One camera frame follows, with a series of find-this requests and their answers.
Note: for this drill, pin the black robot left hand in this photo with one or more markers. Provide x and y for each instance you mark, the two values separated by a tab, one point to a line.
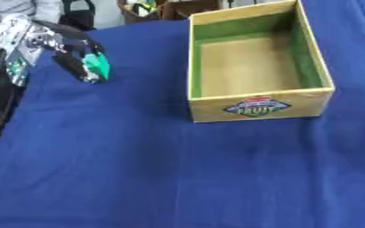
74	50

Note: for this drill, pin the green toy block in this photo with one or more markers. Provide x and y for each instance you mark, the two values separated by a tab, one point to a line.
98	63

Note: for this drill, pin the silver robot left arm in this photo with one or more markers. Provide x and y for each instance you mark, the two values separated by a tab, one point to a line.
6	59

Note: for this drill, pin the brown wooden chair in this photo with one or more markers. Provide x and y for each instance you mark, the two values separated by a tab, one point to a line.
165	9

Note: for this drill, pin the black bag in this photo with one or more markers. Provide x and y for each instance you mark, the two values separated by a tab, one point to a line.
78	14

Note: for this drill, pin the tan cardboard box green inside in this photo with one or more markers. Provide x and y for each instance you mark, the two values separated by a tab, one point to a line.
253	65

